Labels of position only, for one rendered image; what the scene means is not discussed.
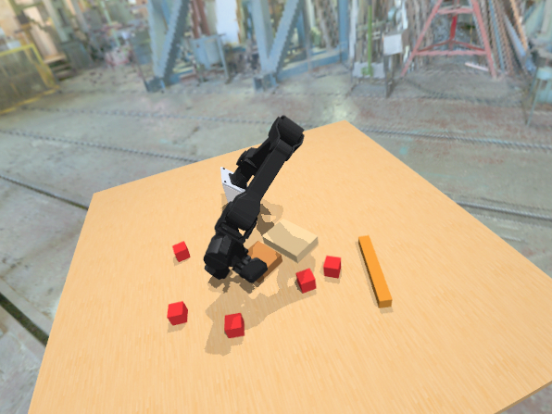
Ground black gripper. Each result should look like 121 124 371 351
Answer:
230 243 268 283

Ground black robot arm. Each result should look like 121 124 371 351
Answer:
204 116 305 280

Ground red square block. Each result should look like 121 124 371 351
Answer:
173 241 190 262
296 268 317 294
167 302 188 326
323 256 341 279
224 313 245 338

